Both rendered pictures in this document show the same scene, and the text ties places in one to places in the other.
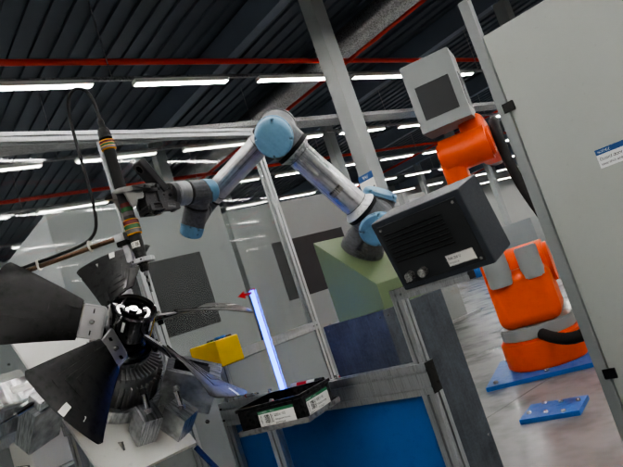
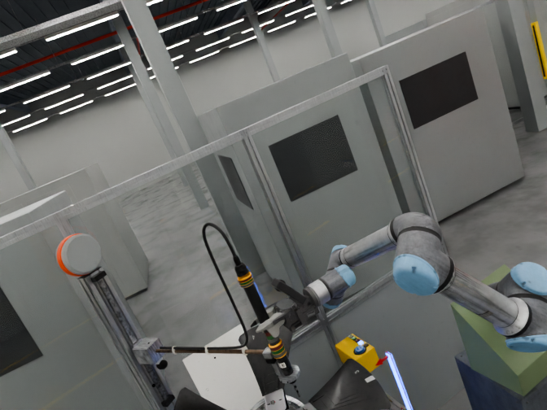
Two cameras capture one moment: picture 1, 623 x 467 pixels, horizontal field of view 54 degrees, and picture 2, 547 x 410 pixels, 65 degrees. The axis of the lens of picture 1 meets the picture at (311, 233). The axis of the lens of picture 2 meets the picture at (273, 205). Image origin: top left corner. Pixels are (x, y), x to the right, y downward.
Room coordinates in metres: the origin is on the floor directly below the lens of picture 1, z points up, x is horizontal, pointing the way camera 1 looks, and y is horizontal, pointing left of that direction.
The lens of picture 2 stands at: (0.73, -0.22, 2.17)
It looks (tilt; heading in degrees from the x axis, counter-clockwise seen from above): 14 degrees down; 28
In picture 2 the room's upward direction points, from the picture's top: 23 degrees counter-clockwise
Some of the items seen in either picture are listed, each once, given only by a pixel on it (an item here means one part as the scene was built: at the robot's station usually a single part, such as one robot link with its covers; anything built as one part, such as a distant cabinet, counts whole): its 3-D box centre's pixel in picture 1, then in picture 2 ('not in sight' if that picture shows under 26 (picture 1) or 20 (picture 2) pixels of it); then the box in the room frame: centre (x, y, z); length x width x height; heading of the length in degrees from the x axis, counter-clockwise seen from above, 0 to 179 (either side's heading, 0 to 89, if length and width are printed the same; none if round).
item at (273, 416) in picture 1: (286, 406); not in sight; (1.72, 0.22, 0.84); 0.22 x 0.17 x 0.07; 61
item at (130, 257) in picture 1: (134, 247); (281, 363); (1.69, 0.48, 1.39); 0.09 x 0.07 x 0.10; 82
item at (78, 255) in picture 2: not in sight; (79, 255); (1.78, 1.18, 1.88); 0.17 x 0.15 x 0.16; 138
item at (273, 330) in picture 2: (130, 196); (272, 329); (1.68, 0.45, 1.53); 0.09 x 0.03 x 0.06; 148
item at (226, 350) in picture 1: (217, 355); (357, 355); (2.16, 0.45, 1.02); 0.16 x 0.10 x 0.11; 48
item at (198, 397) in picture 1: (189, 384); not in sight; (1.75, 0.46, 0.98); 0.20 x 0.16 x 0.20; 48
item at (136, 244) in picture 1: (122, 194); (264, 321); (1.69, 0.47, 1.55); 0.04 x 0.04 x 0.46
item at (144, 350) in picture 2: not in sight; (148, 351); (1.77, 1.09, 1.43); 0.10 x 0.07 x 0.08; 83
